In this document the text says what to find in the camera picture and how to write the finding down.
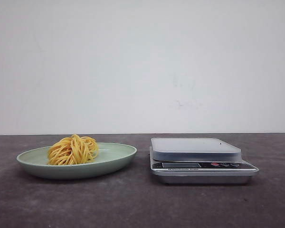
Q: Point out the silver digital kitchen scale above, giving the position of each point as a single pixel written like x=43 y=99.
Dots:
x=199 y=161

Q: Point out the pale green oval plate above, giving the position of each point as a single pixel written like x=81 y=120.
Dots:
x=112 y=157

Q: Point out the yellow vermicelli noodle bundle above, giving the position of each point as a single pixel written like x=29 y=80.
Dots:
x=73 y=150

